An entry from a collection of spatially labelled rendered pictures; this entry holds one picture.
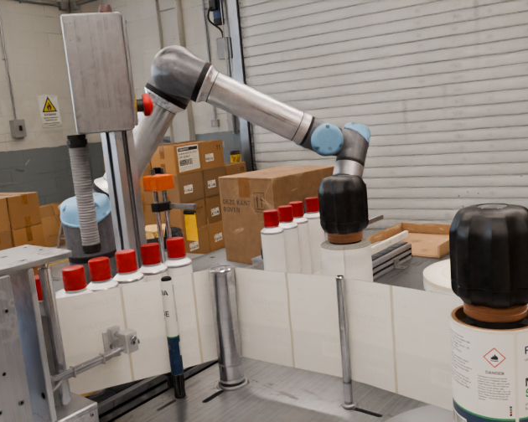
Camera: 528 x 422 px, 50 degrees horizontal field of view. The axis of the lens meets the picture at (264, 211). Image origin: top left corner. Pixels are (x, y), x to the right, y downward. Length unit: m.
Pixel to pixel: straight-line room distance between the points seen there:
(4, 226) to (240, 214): 3.06
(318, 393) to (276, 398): 0.06
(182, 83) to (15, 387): 0.81
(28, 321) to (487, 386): 0.52
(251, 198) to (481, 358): 1.17
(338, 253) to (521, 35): 4.33
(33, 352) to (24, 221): 3.93
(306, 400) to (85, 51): 0.64
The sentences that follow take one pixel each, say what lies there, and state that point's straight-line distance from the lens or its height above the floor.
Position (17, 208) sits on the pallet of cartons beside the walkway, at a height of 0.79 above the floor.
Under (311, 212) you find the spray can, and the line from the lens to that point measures 1.37.
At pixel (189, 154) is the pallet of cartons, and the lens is 4.92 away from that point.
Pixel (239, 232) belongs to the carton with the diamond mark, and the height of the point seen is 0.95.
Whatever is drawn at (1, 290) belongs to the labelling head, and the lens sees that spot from 0.70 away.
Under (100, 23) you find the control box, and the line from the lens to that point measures 0.99.
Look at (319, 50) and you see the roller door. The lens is 5.68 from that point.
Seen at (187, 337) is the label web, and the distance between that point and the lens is 0.89.
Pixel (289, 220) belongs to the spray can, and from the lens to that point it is 1.27.
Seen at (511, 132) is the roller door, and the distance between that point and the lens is 5.14.
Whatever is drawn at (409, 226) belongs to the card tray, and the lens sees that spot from 2.11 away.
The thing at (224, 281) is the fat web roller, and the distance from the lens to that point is 0.84.
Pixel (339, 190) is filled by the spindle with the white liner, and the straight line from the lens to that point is 0.91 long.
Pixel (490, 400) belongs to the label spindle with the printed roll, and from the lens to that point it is 0.61.
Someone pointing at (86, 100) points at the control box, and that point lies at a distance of 0.98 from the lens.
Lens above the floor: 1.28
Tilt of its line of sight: 9 degrees down
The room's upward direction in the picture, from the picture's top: 5 degrees counter-clockwise
